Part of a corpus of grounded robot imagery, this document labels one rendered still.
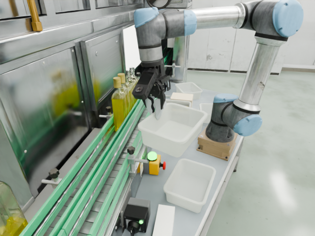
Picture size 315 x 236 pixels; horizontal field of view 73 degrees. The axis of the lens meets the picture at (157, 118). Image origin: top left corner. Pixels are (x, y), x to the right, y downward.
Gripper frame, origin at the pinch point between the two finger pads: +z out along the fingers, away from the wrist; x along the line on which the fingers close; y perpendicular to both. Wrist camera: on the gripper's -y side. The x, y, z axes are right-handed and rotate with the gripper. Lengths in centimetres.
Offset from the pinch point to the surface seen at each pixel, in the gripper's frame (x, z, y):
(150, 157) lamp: 9.8, 24.8, 6.3
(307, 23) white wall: -64, 21, 505
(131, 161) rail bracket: 6.3, 14.1, -10.2
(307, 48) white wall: -72, 71, 510
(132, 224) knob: -0.5, 29.3, -23.2
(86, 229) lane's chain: 7.1, 21.8, -34.8
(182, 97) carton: 26, 25, 79
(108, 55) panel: 46, -16, 32
